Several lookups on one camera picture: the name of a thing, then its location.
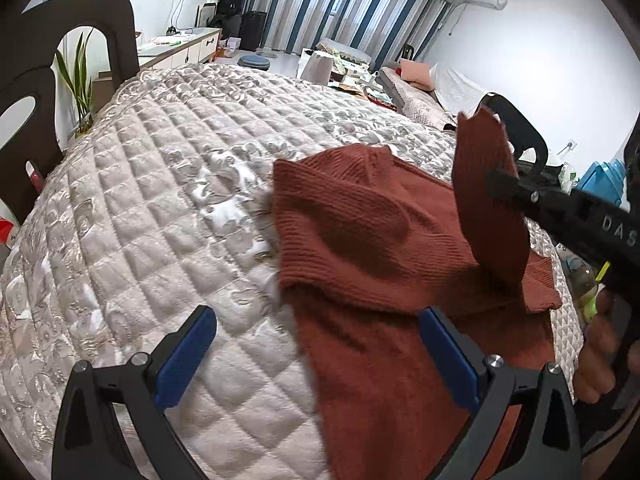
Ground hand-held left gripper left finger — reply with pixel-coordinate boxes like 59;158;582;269
51;304;218;480

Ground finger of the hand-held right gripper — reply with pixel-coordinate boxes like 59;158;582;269
486;167;577;227

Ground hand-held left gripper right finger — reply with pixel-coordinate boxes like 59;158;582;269
419;306;583;480

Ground rust red knit sweater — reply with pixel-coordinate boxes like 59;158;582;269
270;112;563;480

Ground person's right hand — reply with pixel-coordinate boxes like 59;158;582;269
573;289;628;405

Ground blue plastic container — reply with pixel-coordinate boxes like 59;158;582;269
575;160;626;208

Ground green clear bottle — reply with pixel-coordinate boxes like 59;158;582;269
567;257;608;321

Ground black chair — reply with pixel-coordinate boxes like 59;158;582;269
475;92;549;178

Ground pink pillow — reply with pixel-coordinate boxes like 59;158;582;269
400;58;435;92

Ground beige quilted cover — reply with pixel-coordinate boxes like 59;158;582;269
0;62;586;480

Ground cluttered coffee table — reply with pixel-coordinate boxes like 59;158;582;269
330;45;398;107

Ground green potted plant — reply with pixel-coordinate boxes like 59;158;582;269
54;30;96;138

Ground blue striped curtains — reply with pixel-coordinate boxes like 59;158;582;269
220;0;461;68

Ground white low cabinet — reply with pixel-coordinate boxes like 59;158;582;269
137;27;221;71

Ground black suitcase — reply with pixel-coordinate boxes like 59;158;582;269
240;11;267;52

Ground black backpack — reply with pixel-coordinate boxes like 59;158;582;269
210;0;244;36

